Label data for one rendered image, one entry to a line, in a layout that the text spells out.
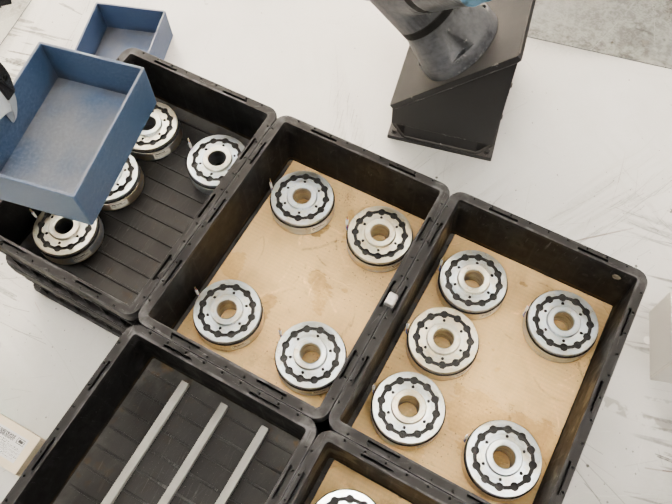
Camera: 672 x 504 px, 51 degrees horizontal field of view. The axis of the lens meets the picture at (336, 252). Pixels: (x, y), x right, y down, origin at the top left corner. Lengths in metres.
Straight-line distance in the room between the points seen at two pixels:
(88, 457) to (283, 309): 0.34
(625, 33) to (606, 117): 1.20
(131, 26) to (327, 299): 0.81
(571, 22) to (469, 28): 1.47
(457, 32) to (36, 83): 0.64
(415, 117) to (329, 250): 0.34
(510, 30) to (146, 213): 0.66
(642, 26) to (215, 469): 2.15
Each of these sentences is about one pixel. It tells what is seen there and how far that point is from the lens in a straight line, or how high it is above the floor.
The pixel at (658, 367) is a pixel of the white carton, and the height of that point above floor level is 0.74.
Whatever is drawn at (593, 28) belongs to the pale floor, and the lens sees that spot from 2.67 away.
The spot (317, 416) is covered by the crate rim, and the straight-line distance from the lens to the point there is 0.93.
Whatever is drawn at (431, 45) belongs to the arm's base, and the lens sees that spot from 1.21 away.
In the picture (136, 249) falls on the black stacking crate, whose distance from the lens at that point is 1.17.
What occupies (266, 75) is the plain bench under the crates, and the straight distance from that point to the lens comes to 1.50.
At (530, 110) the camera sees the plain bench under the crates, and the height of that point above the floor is 0.70.
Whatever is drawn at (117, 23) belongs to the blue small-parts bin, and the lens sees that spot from 1.64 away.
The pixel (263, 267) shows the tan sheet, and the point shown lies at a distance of 1.12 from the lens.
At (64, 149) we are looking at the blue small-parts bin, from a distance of 1.00.
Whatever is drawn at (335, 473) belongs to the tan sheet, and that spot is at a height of 0.83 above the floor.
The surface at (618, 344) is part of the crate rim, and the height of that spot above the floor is 0.93.
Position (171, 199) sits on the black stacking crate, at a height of 0.83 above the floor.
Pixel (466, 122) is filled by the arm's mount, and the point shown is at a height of 0.79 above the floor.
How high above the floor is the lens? 1.83
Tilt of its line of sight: 64 degrees down
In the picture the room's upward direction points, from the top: 3 degrees counter-clockwise
